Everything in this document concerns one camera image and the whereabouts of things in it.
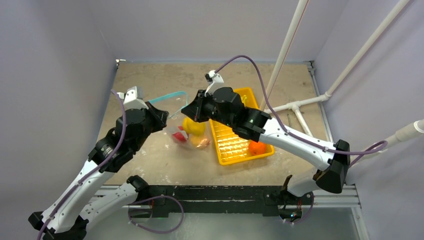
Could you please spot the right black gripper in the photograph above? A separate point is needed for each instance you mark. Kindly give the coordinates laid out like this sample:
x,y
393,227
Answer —
x,y
199,107

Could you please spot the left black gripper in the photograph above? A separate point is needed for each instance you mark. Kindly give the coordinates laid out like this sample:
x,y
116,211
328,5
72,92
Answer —
x,y
158,115

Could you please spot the yellow lemon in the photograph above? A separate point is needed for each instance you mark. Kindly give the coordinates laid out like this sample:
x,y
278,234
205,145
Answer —
x,y
193,128

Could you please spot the clear zip bag blue zipper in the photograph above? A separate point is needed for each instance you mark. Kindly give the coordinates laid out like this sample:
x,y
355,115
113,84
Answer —
x,y
173,103

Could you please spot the red apple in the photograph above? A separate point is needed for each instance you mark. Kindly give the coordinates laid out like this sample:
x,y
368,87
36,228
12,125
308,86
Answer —
x,y
179,137

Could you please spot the orange peach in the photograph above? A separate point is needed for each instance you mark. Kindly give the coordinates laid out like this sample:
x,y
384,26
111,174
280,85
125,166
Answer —
x,y
199,142

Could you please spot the orange fruit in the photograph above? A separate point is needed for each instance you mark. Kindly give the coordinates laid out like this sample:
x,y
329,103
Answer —
x,y
256,148

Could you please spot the yellow banana bunch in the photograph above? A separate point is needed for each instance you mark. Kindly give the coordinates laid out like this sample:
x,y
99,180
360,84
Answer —
x,y
244,99

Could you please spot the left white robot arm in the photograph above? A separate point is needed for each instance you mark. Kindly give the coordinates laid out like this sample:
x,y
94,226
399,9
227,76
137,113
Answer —
x,y
69,217

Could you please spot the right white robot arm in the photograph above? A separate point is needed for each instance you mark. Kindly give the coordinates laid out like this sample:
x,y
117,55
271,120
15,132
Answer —
x,y
329,159

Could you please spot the yellow plastic tray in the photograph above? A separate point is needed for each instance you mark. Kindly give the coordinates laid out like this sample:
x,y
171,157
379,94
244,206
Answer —
x,y
230,148

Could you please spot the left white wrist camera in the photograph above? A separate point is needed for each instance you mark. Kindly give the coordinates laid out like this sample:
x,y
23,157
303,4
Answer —
x,y
133,98

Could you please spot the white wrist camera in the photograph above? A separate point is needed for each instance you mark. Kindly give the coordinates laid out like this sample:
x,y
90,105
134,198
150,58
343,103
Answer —
x,y
215,82
133,98

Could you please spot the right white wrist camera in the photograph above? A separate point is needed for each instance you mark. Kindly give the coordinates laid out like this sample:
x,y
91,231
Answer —
x,y
215,82

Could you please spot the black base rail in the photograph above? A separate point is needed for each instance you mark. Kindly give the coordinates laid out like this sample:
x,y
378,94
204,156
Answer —
x,y
267,200

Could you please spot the aluminium frame rail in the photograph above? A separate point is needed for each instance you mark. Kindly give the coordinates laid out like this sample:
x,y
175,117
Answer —
x,y
342,214

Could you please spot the white pvc pipe frame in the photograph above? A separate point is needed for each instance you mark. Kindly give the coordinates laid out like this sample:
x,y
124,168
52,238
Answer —
x,y
409,132

